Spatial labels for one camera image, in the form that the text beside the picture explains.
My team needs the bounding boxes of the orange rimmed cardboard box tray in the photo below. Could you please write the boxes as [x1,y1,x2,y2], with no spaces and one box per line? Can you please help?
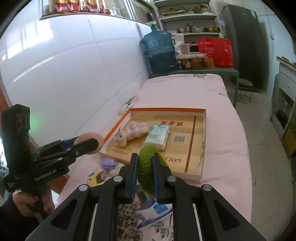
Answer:
[100,108,207,181]

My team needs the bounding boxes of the grey kitchen counter cabinet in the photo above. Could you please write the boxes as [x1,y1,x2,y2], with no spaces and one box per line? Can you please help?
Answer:
[270,56,295,140]

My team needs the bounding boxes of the round wire stool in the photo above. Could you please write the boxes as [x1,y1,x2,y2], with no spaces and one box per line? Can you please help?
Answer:
[231,77,253,104]

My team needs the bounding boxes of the green floral tissue pack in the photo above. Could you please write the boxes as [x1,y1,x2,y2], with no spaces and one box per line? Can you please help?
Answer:
[144,125,170,151]

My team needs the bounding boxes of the pink white unicorn plush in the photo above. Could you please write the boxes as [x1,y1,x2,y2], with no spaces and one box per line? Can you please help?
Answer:
[113,121,149,147]

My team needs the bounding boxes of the blue cartoon tissue pack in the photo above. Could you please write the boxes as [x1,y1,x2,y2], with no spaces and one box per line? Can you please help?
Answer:
[133,185,173,230]

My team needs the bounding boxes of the yellow cartoon tissue pack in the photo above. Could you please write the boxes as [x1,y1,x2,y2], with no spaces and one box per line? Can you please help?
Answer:
[88,168,111,187]

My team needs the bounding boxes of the leopard print scrunchie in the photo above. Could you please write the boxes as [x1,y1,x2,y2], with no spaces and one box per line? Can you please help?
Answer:
[117,204,142,241]

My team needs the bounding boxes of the yellow planter with grass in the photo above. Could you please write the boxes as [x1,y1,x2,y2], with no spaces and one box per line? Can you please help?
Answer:
[282,126,296,159]

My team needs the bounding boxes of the green fuzzy ring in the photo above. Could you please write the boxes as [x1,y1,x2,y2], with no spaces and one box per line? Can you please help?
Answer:
[136,145,172,198]

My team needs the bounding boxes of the blue water jug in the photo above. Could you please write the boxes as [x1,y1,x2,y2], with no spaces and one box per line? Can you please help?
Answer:
[140,21,179,74]

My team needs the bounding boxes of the peach round sponge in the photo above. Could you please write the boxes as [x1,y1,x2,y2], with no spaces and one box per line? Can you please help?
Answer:
[74,132,104,155]

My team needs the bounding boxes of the dark grey refrigerator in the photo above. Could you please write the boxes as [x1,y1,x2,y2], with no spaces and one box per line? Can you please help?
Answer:
[222,4,267,90]

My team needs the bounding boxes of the jars of preserved food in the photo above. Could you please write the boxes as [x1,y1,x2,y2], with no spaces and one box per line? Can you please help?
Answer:
[176,53,214,70]

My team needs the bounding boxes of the green metal shelf rack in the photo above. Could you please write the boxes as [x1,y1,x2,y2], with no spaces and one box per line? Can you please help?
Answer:
[152,1,223,44]

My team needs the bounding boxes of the red shopping bag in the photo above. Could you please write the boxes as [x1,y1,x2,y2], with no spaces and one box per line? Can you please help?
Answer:
[198,38,234,68]

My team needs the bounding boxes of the person left hand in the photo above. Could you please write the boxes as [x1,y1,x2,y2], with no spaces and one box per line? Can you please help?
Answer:
[13,183,55,217]

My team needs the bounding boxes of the white bear purple bow plush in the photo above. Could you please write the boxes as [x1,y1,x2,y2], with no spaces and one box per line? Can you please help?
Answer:
[100,157,125,177]

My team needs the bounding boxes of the pink bed blanket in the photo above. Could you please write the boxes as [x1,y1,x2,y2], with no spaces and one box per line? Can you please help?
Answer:
[58,74,252,220]

